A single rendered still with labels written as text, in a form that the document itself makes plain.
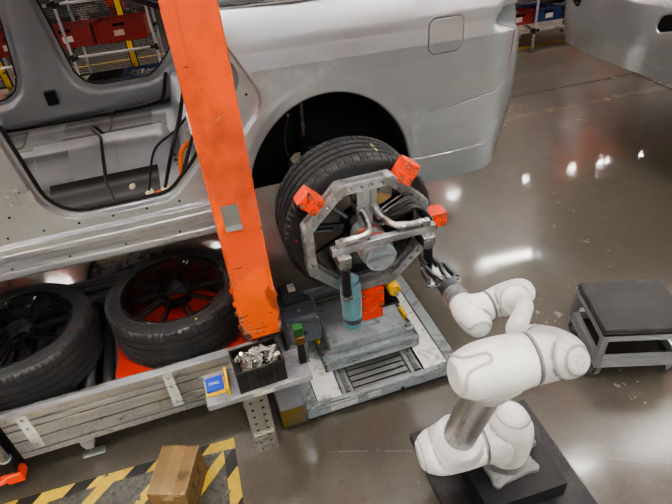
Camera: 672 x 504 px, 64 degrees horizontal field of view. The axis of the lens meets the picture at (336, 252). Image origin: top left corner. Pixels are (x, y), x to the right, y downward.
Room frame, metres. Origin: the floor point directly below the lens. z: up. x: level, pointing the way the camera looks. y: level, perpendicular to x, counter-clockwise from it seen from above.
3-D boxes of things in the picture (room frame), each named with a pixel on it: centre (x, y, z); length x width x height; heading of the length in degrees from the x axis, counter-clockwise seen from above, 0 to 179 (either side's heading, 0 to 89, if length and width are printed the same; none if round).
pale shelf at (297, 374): (1.47, 0.37, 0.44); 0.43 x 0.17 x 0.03; 105
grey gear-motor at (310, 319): (2.01, 0.24, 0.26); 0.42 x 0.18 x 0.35; 15
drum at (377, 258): (1.76, -0.15, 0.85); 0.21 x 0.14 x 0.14; 15
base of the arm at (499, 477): (1.05, -0.54, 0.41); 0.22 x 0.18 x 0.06; 108
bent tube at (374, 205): (1.73, -0.26, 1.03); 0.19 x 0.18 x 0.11; 15
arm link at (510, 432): (1.03, -0.51, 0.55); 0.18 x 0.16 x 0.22; 99
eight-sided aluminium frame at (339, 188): (1.82, -0.13, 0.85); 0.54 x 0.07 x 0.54; 105
